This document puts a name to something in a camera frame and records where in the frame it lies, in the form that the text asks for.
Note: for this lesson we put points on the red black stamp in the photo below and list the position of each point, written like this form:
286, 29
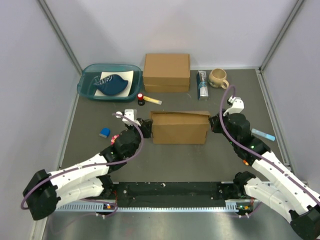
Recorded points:
140, 99

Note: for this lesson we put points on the blue small eraser block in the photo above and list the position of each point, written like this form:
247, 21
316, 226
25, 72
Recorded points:
105, 132

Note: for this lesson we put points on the lower folded cardboard box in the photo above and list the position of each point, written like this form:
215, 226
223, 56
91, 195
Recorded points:
166, 88

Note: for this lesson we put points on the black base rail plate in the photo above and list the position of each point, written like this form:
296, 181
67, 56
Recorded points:
174, 194

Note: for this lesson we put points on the blue toothpaste box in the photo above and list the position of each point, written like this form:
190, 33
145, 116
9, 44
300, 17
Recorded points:
202, 85

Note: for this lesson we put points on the yellow highlighter marker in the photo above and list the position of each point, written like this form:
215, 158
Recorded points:
152, 100

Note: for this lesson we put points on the upper folded cardboard box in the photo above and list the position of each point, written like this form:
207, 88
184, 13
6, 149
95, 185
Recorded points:
166, 69

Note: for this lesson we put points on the light blue marker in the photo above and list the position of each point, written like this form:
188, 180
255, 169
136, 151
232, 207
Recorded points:
263, 134

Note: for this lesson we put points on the teal plastic bin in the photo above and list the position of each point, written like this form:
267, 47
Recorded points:
85, 86

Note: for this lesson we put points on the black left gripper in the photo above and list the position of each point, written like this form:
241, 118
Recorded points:
147, 127

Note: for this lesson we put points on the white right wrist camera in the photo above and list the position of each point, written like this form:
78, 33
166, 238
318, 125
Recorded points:
236, 106

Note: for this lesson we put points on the grey slotted cable duct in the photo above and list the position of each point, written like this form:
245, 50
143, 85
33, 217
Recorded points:
228, 206

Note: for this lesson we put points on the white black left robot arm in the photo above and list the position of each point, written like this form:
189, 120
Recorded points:
47, 191

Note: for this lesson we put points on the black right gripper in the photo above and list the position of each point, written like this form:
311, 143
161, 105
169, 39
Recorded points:
214, 121

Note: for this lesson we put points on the beige ceramic mug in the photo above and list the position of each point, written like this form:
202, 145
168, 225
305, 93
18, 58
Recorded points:
218, 78

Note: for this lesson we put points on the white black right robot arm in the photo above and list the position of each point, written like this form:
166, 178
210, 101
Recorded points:
286, 194

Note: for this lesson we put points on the pink flower toy left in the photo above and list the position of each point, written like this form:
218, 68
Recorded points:
113, 139

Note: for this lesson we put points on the folded cardboard box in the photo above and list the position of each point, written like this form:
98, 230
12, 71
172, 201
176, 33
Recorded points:
166, 69
166, 88

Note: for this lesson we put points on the dark blue shoe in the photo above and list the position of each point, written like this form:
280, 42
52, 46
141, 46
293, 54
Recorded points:
111, 85

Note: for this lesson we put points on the brown cardboard box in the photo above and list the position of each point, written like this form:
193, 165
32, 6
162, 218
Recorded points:
180, 127

